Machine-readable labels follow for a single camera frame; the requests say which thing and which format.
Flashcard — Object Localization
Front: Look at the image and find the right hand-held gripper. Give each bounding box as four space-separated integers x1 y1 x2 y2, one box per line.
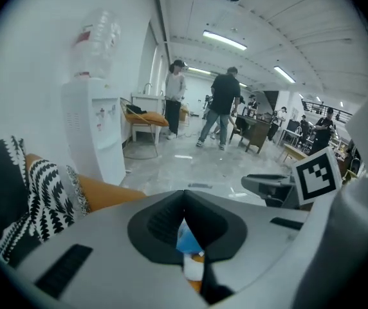
241 145 343 209

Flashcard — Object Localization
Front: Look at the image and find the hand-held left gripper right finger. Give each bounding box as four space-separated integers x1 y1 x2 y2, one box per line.
183 190 311 306

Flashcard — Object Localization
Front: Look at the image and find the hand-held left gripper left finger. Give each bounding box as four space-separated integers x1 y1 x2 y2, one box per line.
0 190 209 309

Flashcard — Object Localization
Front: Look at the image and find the blue white pillow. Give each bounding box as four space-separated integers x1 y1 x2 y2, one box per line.
175 220 206 292

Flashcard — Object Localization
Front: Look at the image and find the black white patterned pillow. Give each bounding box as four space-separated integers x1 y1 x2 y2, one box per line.
0 136 92 265

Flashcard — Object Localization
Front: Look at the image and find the light wooden table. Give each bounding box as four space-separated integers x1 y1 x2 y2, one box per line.
279 143 308 165

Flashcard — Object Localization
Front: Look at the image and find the orange sofa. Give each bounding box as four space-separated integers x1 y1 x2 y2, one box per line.
24 153 147 212

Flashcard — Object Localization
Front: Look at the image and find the dark wooden desk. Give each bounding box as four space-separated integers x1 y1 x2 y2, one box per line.
228 113 272 155

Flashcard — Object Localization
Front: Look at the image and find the white water dispenser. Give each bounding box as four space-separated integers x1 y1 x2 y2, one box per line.
61 77 127 186

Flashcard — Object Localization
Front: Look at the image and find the orange chair cushion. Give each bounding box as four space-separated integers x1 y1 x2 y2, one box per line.
125 111 170 128

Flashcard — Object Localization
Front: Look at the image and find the white sink counter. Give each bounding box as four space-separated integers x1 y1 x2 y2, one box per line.
131 83 167 142

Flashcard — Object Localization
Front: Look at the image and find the clear water bottle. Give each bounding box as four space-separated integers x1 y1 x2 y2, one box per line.
70 8 122 79

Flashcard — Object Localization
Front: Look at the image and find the gold wire chair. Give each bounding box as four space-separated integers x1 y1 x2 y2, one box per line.
119 97 170 159

